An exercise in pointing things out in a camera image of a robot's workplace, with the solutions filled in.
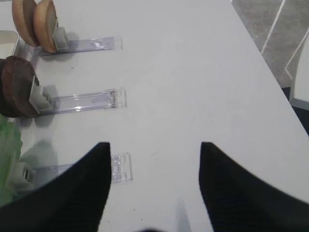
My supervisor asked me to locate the rear brown meat patty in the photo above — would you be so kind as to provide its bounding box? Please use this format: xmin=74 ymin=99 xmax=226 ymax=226
xmin=0 ymin=56 xmax=20 ymax=118

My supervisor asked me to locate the front bread bun slice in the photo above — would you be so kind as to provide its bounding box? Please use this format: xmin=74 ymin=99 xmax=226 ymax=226
xmin=33 ymin=0 xmax=58 ymax=53

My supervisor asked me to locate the front brown meat patty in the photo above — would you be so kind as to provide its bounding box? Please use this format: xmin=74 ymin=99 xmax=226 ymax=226
xmin=2 ymin=56 xmax=40 ymax=118

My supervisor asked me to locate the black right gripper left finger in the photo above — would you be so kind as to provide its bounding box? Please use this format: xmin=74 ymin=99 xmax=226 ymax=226
xmin=0 ymin=142 xmax=112 ymax=232

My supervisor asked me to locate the clear bread rack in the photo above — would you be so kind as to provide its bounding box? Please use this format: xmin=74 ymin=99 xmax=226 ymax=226
xmin=34 ymin=27 xmax=123 ymax=56

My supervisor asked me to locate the white chair edge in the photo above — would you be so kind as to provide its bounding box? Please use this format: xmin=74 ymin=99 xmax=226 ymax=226
xmin=289 ymin=38 xmax=309 ymax=110

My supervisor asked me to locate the rear bread bun slice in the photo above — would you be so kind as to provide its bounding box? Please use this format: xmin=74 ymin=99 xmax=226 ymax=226
xmin=12 ymin=0 xmax=40 ymax=47

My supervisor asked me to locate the brown meat patty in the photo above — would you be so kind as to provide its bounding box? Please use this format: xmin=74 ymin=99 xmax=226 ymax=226
xmin=0 ymin=56 xmax=20 ymax=118
xmin=2 ymin=56 xmax=40 ymax=118

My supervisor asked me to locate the cream white tray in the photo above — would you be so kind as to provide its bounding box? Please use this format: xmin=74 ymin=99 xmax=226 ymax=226
xmin=0 ymin=30 xmax=20 ymax=59

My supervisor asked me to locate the clear lettuce rack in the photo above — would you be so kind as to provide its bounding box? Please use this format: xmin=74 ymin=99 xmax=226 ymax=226
xmin=4 ymin=153 xmax=133 ymax=195

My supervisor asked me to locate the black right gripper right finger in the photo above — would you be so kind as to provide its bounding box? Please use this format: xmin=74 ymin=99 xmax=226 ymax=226
xmin=199 ymin=142 xmax=309 ymax=232

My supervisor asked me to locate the clear patty rack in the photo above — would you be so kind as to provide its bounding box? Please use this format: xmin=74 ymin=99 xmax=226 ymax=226
xmin=25 ymin=77 xmax=127 ymax=117

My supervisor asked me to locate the bread bun slice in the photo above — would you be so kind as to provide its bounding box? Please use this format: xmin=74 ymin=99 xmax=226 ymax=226
xmin=33 ymin=0 xmax=58 ymax=53
xmin=12 ymin=0 xmax=40 ymax=47

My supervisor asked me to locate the green lettuce leaf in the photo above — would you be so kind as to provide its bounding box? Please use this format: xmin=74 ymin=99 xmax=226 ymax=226
xmin=0 ymin=115 xmax=22 ymax=207

